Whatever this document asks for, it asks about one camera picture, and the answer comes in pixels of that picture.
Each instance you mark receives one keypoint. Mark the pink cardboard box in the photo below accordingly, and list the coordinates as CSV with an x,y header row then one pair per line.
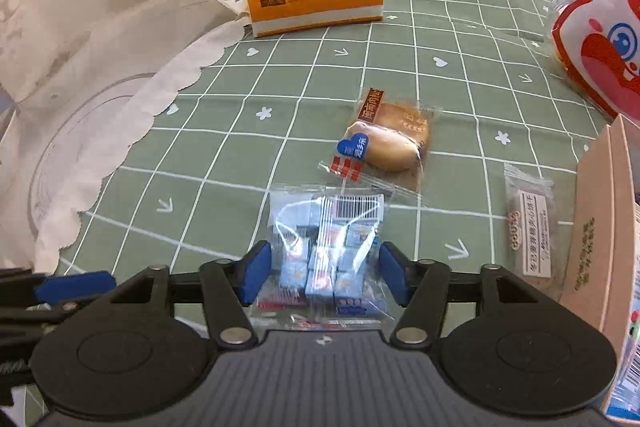
x,y
602,276

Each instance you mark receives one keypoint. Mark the red white bunny bag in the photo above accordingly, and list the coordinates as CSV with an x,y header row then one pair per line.
x,y
597,42

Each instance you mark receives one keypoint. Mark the clear bag of candies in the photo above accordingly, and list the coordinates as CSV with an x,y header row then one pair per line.
x,y
324,261

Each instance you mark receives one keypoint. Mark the bread bun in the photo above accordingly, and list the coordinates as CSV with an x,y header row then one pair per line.
x,y
384,145

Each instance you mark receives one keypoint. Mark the sandwich biscuit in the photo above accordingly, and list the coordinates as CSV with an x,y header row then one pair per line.
x,y
532,223

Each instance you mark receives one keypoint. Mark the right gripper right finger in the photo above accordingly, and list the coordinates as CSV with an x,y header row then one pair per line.
x,y
421,289

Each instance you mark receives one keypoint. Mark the beige mesh food cover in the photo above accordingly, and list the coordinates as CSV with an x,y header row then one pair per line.
x,y
85,80

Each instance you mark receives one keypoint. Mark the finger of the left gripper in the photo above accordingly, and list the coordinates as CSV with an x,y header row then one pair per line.
x,y
55,290

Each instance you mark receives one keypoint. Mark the green checkered tablecloth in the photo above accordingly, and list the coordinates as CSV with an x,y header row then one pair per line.
x,y
270,111

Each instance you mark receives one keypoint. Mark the blue snack packet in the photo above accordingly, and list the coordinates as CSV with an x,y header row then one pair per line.
x,y
624,403

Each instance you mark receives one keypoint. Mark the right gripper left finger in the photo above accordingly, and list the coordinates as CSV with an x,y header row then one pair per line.
x,y
228,287

